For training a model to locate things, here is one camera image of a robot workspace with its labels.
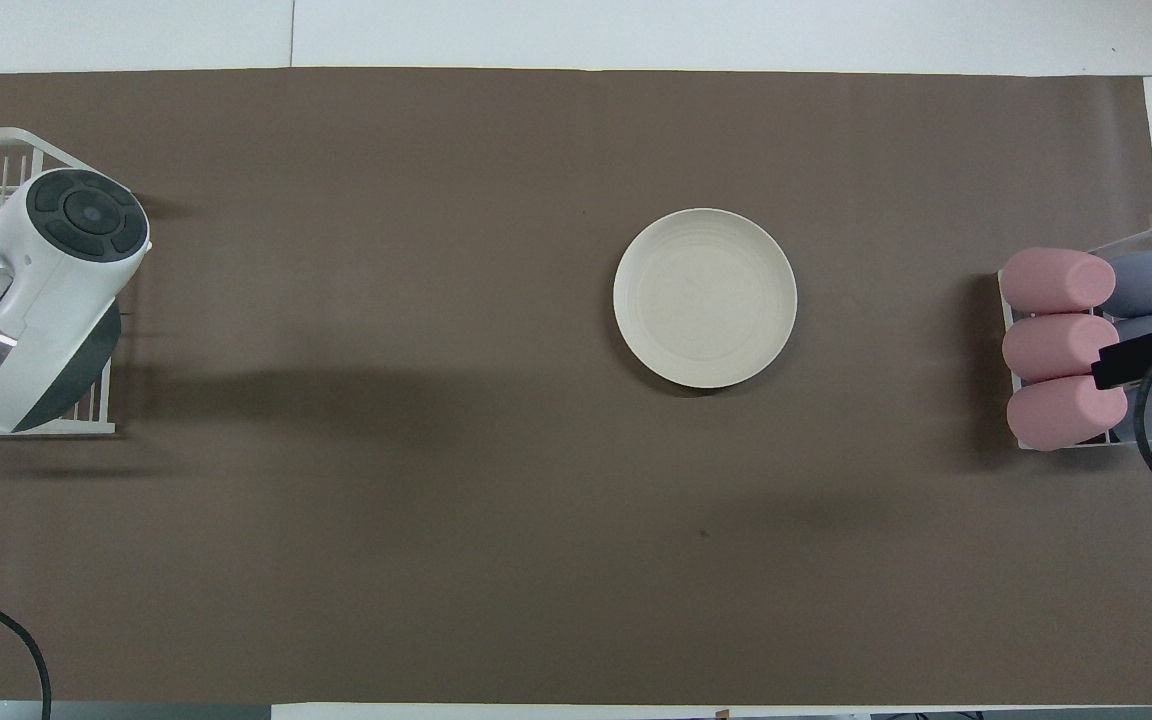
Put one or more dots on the pink plastic cup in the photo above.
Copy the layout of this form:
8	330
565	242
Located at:
1061	412
1056	347
1056	280

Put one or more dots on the cream round plate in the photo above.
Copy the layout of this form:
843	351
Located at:
704	297

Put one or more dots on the brown table mat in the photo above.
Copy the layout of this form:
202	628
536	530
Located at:
436	450

